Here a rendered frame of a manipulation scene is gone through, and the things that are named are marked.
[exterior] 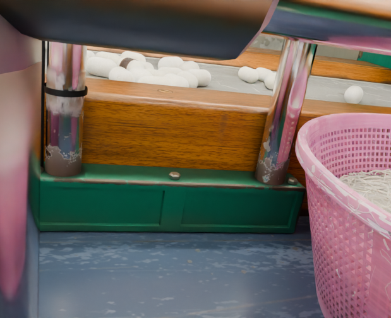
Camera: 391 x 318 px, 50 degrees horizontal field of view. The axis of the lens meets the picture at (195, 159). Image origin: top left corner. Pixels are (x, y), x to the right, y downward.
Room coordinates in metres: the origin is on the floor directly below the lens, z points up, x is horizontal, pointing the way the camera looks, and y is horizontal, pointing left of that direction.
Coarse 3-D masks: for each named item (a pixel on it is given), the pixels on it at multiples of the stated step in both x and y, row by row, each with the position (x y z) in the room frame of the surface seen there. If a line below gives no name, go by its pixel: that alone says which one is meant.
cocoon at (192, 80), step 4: (180, 72) 0.45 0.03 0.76; (184, 72) 0.44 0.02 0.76; (188, 72) 0.45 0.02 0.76; (184, 76) 0.43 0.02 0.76; (188, 76) 0.43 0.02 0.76; (192, 76) 0.43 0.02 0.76; (188, 80) 0.43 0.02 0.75; (192, 80) 0.43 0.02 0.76; (196, 80) 0.43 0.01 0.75; (192, 84) 0.43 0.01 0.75; (196, 84) 0.43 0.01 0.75
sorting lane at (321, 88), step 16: (208, 64) 0.66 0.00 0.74; (224, 80) 0.55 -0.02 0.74; (240, 80) 0.57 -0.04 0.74; (320, 80) 0.68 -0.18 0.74; (336, 80) 0.71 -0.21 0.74; (352, 80) 0.73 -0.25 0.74; (320, 96) 0.54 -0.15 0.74; (336, 96) 0.56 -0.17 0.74; (368, 96) 0.60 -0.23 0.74; (384, 96) 0.62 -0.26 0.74
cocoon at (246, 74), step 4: (244, 68) 0.56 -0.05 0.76; (248, 68) 0.56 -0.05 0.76; (240, 72) 0.56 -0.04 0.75; (244, 72) 0.56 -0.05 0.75; (248, 72) 0.55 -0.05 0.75; (252, 72) 0.55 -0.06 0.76; (256, 72) 0.55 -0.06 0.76; (240, 76) 0.56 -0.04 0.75; (244, 76) 0.55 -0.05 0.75; (248, 76) 0.55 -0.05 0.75; (252, 76) 0.55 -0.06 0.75; (256, 76) 0.55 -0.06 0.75; (244, 80) 0.56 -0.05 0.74; (248, 80) 0.55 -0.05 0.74; (252, 80) 0.55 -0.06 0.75; (256, 80) 0.55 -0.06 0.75
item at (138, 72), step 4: (132, 68) 0.42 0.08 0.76; (136, 68) 0.42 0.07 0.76; (140, 68) 0.42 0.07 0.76; (132, 72) 0.42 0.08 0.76; (136, 72) 0.41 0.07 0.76; (140, 72) 0.41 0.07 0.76; (144, 72) 0.41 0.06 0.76; (148, 72) 0.41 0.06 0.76; (136, 76) 0.41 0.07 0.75; (140, 76) 0.41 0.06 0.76; (136, 80) 0.41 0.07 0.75
